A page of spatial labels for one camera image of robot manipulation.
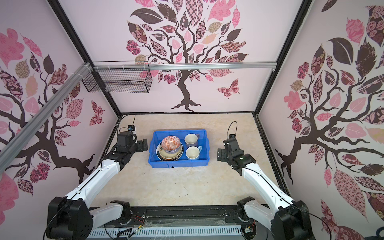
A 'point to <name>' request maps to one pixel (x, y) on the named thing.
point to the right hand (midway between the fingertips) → (228, 151)
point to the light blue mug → (192, 152)
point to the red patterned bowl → (170, 143)
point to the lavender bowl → (172, 152)
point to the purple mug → (191, 139)
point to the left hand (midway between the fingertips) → (138, 142)
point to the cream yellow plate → (163, 155)
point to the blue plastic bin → (154, 162)
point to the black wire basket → (118, 77)
